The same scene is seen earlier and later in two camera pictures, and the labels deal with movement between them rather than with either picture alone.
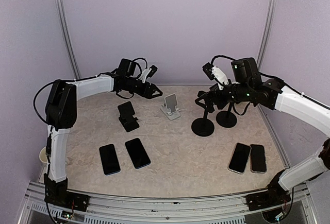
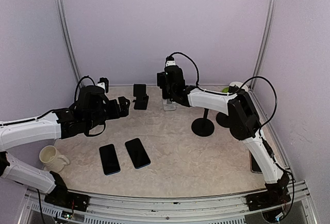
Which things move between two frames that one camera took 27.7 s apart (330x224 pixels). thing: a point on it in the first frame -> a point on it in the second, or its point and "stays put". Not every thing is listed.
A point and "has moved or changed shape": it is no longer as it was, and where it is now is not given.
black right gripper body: (222, 102) -> (161, 80)
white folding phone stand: (170, 108) has moved or changed shape
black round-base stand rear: (226, 119) stays put
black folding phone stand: (129, 122) -> (139, 92)
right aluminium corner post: (270, 19) stays put
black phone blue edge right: (137, 153) stays put
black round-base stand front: (203, 126) stays put
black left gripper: (149, 94) -> (124, 111)
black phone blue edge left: (109, 159) stays put
